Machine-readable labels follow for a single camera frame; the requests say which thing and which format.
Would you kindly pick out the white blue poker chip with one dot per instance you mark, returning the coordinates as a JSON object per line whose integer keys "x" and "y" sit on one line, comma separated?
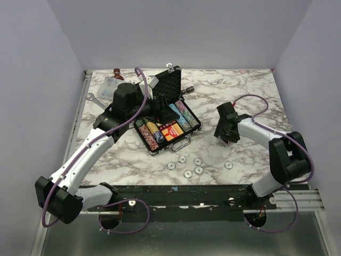
{"x": 228, "y": 165}
{"x": 188, "y": 174}
{"x": 182, "y": 159}
{"x": 198, "y": 170}
{"x": 197, "y": 161}
{"x": 171, "y": 165}

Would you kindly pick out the light blue chip stack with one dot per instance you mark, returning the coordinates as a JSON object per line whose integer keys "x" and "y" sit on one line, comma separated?
{"x": 181, "y": 121}

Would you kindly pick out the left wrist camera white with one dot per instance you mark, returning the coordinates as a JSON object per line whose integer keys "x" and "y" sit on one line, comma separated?
{"x": 152, "y": 81}

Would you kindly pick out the black cylindrical socket tool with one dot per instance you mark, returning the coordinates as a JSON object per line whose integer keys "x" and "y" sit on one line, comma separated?
{"x": 187, "y": 90}

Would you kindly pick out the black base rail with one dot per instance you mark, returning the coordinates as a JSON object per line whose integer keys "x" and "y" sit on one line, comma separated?
{"x": 184, "y": 203}

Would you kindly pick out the black poker set case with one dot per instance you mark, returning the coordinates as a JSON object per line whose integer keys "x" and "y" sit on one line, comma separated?
{"x": 170, "y": 86}

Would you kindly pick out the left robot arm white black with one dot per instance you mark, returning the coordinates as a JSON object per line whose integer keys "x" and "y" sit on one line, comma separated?
{"x": 57, "y": 194}

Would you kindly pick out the red playing card deck box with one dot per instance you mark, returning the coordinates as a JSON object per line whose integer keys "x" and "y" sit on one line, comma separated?
{"x": 171, "y": 132}

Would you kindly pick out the silver wrench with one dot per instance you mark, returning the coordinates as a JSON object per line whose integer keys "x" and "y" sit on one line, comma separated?
{"x": 91, "y": 97}

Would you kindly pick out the green yellow blue chip stack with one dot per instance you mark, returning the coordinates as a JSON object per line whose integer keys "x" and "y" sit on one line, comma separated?
{"x": 158, "y": 136}

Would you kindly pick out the red white chip stack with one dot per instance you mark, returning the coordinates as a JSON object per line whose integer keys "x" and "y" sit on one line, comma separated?
{"x": 153, "y": 145}

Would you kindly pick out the clear plastic organizer box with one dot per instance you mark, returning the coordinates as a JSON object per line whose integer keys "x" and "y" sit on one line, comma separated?
{"x": 107, "y": 88}

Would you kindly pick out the red dice row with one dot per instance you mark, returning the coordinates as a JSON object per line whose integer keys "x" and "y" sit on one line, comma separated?
{"x": 163, "y": 127}

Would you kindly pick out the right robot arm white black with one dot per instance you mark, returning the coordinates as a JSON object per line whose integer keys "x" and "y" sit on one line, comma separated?
{"x": 288, "y": 155}

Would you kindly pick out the aluminium extrusion frame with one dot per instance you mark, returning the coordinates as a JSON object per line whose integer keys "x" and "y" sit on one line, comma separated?
{"x": 41, "y": 231}

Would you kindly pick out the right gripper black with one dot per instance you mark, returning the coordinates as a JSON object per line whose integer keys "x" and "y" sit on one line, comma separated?
{"x": 219, "y": 132}

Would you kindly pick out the purple green grey chip stack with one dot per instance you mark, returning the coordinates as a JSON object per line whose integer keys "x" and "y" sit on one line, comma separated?
{"x": 186, "y": 114}

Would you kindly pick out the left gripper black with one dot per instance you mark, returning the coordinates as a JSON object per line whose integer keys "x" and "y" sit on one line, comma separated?
{"x": 168, "y": 114}

